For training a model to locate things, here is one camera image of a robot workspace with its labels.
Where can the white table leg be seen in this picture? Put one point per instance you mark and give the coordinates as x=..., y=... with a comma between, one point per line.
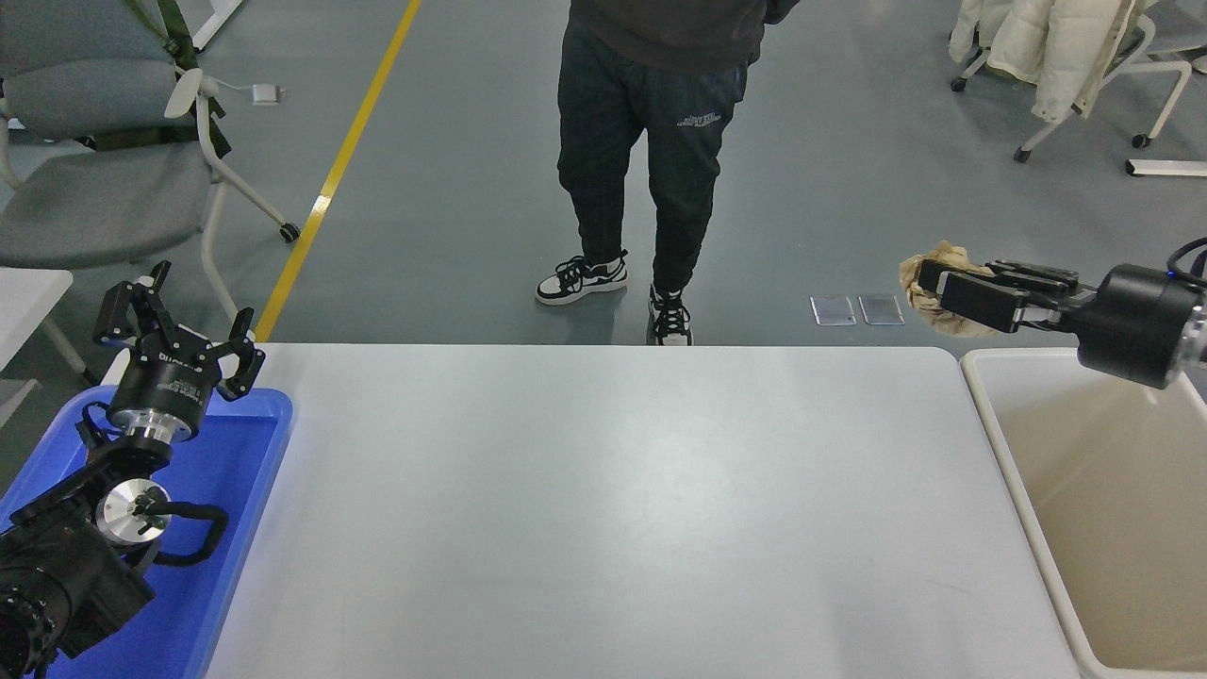
x=219, y=17

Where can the white wheeled chair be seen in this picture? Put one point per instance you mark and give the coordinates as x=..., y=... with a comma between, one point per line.
x=1160, y=64

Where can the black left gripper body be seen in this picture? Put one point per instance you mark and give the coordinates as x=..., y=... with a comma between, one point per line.
x=165, y=391

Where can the tan paper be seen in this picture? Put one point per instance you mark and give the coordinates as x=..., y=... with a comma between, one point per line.
x=948, y=253

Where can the large pale plastic bin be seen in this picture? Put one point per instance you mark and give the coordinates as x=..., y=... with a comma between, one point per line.
x=1113, y=528

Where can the silver floor plate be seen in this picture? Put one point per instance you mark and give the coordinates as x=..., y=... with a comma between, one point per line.
x=834, y=310
x=882, y=309

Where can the cream padded coat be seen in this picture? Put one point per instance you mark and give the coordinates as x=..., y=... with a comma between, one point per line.
x=1047, y=47

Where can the grey office chair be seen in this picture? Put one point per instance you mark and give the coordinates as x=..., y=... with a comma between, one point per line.
x=94, y=198

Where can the white power adapter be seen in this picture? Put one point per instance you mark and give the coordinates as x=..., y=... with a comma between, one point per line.
x=266, y=93

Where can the blue plastic tray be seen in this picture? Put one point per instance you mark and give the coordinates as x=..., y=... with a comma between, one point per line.
x=236, y=490

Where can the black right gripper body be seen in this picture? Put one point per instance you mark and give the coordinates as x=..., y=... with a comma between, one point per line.
x=1132, y=325

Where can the person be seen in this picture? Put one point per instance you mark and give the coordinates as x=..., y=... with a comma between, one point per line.
x=660, y=113

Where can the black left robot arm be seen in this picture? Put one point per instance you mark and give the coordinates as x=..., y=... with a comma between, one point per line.
x=57, y=566

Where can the small white side table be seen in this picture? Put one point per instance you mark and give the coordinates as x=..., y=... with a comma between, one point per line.
x=28, y=292

